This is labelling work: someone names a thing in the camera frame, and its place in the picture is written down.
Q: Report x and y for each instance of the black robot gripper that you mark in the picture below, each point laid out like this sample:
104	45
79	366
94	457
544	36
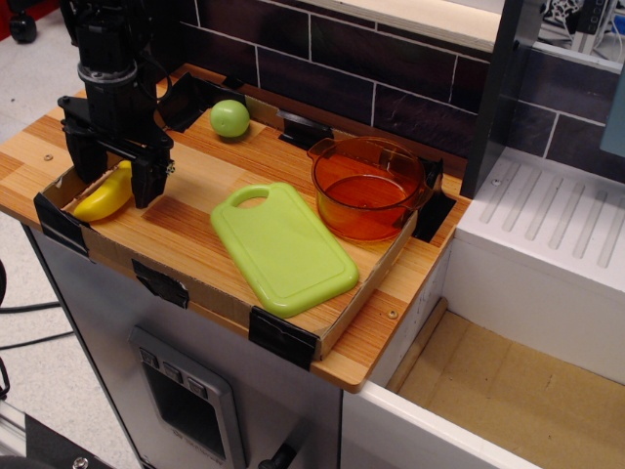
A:
117	116

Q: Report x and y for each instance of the green toy apple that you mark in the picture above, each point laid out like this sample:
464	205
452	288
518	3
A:
229	118

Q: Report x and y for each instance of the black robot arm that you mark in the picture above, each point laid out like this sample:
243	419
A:
112	37

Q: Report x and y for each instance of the grey toy dishwasher cabinet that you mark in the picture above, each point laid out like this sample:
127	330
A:
188	392

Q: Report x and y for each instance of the orange transparent pot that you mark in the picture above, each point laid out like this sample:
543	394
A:
367	188

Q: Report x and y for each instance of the green plastic cutting board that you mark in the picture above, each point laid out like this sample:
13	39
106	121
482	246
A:
288	257

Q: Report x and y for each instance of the cardboard fence with black tape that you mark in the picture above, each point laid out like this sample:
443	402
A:
174	240

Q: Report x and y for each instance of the yellow toy banana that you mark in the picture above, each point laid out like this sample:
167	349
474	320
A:
110	196

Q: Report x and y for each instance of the dark grey vertical post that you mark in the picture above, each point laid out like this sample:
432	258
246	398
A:
518	30

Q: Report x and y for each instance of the black caster wheel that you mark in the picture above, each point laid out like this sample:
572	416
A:
22	27

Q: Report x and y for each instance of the white toy sink unit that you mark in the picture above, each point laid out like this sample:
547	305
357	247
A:
513	355

